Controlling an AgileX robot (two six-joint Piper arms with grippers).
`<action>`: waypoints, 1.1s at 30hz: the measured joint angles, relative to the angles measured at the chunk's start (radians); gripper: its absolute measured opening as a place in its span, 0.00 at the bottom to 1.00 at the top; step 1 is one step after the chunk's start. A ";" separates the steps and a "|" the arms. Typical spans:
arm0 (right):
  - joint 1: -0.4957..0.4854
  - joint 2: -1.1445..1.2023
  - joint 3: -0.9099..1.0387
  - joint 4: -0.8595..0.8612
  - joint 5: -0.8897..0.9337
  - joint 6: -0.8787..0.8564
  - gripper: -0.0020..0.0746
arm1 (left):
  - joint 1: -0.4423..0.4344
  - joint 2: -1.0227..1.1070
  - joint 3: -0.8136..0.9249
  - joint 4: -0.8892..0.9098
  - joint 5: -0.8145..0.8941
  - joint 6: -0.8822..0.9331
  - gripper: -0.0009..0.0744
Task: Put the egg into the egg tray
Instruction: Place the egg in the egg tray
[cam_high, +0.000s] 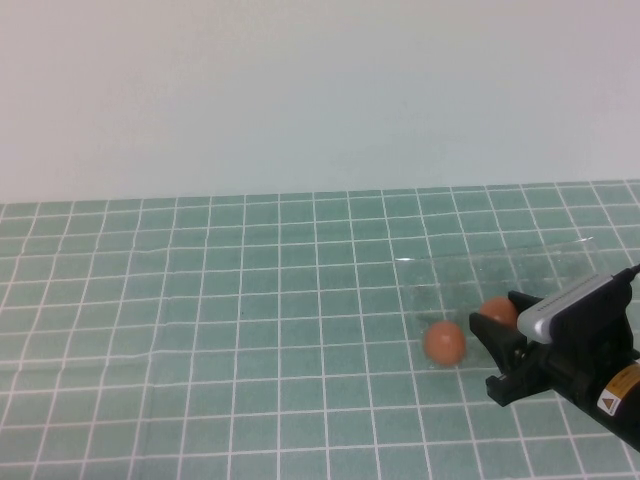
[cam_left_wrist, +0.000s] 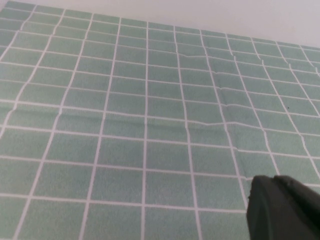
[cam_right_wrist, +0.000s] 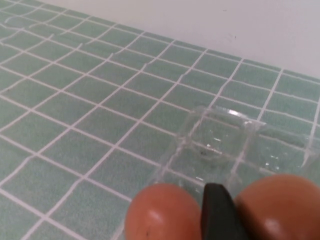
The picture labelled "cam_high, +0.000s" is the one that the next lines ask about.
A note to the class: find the green white grid tablecloth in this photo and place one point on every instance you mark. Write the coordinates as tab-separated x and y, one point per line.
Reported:
200	325

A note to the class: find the brown egg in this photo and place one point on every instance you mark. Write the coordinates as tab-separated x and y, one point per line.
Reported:
497	310
445	342

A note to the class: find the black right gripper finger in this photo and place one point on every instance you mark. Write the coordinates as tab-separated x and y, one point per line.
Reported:
497	342
525	301

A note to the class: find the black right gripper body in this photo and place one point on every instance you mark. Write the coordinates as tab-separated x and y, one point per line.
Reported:
545	375

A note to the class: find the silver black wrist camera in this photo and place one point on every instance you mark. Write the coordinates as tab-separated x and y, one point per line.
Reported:
575	310

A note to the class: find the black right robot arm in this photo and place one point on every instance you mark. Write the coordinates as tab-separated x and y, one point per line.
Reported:
620	400

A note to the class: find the transparent plastic egg tray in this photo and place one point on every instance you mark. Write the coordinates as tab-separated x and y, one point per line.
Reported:
450	285

